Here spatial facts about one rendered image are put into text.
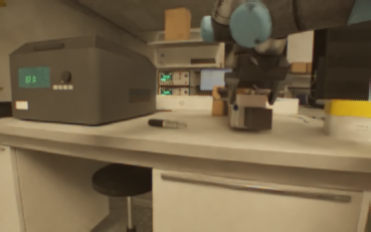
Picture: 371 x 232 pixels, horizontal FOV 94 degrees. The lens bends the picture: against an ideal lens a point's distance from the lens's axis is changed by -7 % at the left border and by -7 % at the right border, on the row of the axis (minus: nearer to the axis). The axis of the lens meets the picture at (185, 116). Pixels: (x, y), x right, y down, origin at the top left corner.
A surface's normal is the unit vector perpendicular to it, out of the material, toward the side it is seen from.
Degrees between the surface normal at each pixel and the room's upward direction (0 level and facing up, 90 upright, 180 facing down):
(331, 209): 90
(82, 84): 90
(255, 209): 90
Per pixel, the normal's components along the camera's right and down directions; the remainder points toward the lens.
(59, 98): -0.25, 0.11
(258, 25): -0.67, 0.54
